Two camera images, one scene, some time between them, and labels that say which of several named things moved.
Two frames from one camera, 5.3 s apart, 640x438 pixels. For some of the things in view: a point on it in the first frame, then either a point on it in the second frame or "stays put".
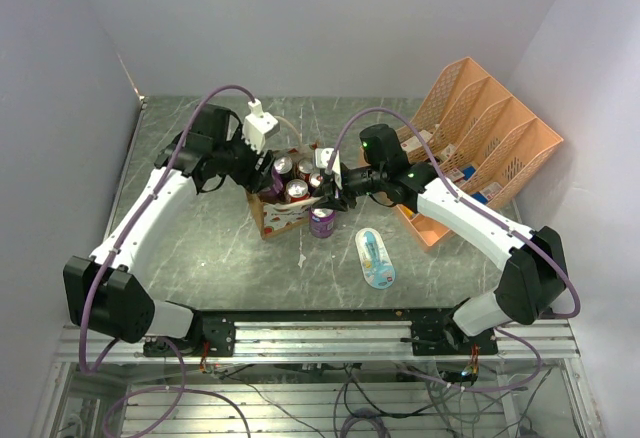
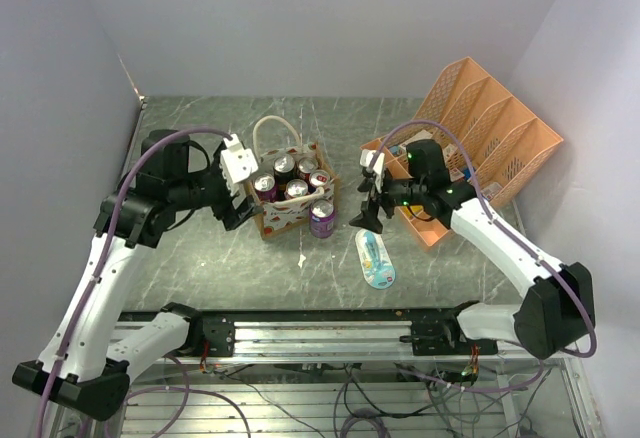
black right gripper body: (345, 196) to (399, 192)
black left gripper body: (239, 161) to (221, 201)
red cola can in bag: (305, 168) stays put
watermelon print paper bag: (278, 217) stays put
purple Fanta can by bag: (322, 222) stays put
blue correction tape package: (375, 258) stays put
